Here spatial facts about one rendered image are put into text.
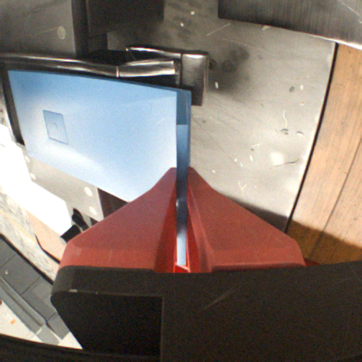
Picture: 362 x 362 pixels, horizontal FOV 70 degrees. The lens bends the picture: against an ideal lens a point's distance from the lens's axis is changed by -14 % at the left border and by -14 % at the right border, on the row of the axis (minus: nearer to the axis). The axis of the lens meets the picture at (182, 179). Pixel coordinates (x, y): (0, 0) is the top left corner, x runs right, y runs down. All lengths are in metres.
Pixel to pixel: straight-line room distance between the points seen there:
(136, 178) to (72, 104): 0.05
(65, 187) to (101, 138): 0.09
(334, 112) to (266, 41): 0.06
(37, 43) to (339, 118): 0.19
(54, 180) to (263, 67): 0.18
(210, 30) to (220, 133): 0.08
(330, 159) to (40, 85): 0.19
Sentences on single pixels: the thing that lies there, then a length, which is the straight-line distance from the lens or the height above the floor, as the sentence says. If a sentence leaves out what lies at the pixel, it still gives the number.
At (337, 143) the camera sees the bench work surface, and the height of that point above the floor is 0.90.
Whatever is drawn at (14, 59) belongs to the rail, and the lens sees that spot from 0.22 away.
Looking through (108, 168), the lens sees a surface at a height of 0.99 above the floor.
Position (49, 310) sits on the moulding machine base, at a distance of 5.24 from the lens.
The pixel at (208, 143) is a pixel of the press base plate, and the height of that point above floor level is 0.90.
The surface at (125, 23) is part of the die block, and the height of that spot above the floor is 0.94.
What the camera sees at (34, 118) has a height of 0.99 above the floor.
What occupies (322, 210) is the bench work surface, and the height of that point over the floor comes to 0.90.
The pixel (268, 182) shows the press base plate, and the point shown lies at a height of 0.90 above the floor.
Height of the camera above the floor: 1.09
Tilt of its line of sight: 43 degrees down
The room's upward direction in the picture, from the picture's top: 136 degrees counter-clockwise
